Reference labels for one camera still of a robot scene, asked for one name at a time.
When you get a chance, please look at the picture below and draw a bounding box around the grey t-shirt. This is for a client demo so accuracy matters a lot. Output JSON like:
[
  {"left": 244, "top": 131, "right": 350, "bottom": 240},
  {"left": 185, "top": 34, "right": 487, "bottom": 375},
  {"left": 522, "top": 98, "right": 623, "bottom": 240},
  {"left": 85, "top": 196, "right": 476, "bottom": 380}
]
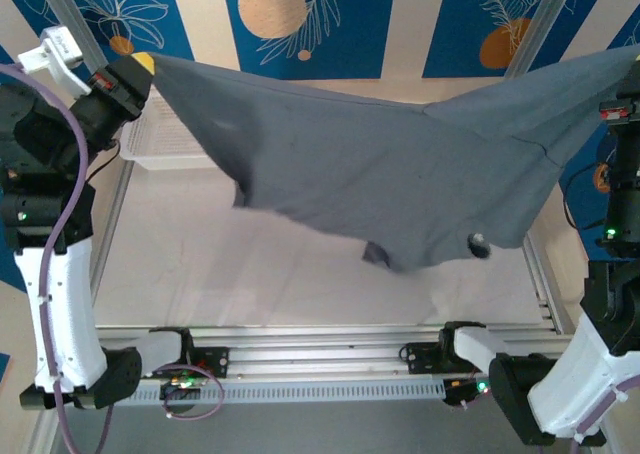
[{"left": 147, "top": 43, "right": 640, "bottom": 275}]

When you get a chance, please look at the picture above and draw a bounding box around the white plastic mesh basket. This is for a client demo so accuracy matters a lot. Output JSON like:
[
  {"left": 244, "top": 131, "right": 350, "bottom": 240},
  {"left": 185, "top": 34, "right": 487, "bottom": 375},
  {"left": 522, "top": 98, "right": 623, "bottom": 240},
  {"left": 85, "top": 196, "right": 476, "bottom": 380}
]
[{"left": 118, "top": 86, "right": 221, "bottom": 171}]

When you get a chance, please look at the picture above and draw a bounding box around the circuit board with green light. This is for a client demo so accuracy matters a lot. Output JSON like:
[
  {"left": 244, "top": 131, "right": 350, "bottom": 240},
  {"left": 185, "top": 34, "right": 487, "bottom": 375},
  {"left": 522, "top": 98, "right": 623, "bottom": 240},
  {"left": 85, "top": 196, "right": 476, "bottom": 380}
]
[
  {"left": 442, "top": 376, "right": 494, "bottom": 409},
  {"left": 159, "top": 377, "right": 202, "bottom": 403}
]

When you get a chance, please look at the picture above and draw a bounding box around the thin black gripper wire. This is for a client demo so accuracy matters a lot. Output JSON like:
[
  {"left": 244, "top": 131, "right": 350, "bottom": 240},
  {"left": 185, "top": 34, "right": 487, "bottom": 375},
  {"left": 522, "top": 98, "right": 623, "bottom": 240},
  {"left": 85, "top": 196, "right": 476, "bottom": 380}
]
[
  {"left": 563, "top": 163, "right": 610, "bottom": 231},
  {"left": 85, "top": 141, "right": 122, "bottom": 183}
]

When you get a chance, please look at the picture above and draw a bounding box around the aluminium frame post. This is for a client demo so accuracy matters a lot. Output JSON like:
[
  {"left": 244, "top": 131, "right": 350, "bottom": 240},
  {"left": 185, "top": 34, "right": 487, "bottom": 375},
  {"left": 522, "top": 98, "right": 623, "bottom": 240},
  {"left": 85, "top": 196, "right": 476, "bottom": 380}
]
[
  {"left": 507, "top": 0, "right": 586, "bottom": 78},
  {"left": 37, "top": 0, "right": 109, "bottom": 70}
]

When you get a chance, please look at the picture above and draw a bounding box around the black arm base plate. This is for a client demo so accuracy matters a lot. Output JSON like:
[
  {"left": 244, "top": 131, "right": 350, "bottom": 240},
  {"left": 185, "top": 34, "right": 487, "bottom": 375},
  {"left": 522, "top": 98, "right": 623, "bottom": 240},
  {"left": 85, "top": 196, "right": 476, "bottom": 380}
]
[
  {"left": 399, "top": 342, "right": 444, "bottom": 375},
  {"left": 189, "top": 346, "right": 231, "bottom": 380}
]

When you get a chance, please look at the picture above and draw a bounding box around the aluminium base frame rail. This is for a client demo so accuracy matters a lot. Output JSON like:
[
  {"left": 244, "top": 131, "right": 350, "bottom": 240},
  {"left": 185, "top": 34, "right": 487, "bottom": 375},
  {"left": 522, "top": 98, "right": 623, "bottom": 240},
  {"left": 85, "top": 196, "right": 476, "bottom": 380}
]
[{"left": 94, "top": 323, "right": 576, "bottom": 381}]

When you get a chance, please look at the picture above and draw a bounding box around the grey slotted cable duct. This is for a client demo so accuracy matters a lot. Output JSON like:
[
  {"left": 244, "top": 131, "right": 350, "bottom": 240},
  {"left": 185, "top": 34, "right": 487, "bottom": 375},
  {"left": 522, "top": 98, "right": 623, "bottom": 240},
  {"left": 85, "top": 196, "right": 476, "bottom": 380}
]
[{"left": 112, "top": 377, "right": 446, "bottom": 408}]

